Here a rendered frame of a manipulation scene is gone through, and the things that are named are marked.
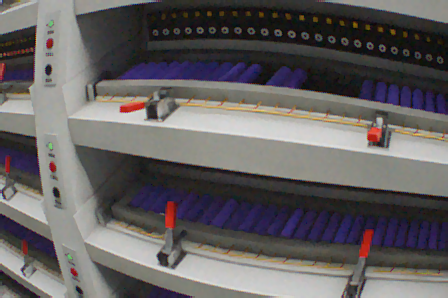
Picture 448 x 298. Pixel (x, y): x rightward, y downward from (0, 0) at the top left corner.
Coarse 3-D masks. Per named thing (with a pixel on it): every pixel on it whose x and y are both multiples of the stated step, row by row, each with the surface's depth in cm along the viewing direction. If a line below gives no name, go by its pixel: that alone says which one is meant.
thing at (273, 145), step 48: (192, 48) 72; (240, 48) 69; (288, 48) 65; (96, 96) 67; (96, 144) 63; (144, 144) 59; (192, 144) 56; (240, 144) 53; (288, 144) 50; (336, 144) 48; (432, 144) 45; (432, 192) 44
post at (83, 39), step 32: (64, 0) 59; (64, 32) 60; (96, 32) 66; (128, 32) 74; (64, 64) 62; (64, 128) 64; (64, 160) 66; (96, 160) 72; (64, 192) 68; (64, 224) 71; (96, 288) 73
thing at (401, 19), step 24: (168, 0) 74; (192, 0) 72; (216, 0) 70; (240, 0) 69; (264, 0) 67; (288, 0) 65; (312, 0) 64; (144, 24) 77; (384, 24) 59; (408, 24) 57; (432, 24) 55; (144, 48) 78; (216, 48) 73; (144, 168) 84
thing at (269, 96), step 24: (120, 96) 65; (144, 96) 63; (192, 96) 59; (216, 96) 58; (240, 96) 57; (264, 96) 55; (288, 96) 54; (312, 96) 53; (336, 96) 52; (408, 120) 48; (432, 120) 46
